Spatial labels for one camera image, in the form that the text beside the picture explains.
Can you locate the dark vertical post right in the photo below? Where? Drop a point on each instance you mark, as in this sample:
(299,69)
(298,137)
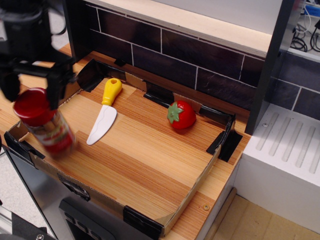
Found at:
(280,43)

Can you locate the dark vertical post left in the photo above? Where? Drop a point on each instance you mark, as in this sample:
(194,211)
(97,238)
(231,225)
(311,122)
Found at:
(76,18)

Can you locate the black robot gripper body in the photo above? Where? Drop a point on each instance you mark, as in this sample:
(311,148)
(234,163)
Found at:
(27,47)

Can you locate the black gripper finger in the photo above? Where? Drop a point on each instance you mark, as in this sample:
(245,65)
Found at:
(56,87)
(10,86)

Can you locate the white ribbed drain board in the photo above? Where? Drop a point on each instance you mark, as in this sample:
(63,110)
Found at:
(283,155)

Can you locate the red toy strawberry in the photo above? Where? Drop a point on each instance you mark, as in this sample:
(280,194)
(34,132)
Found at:
(181,115)

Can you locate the yellow handled white toy knife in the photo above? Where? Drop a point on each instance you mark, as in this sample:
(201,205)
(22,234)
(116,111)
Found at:
(108,113)

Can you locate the dark vertical post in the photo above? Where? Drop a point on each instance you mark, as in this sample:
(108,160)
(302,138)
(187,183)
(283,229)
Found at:
(76,18)
(280,43)

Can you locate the red lid spice bottle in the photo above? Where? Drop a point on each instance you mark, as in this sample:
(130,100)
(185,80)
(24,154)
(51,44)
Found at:
(47,125)

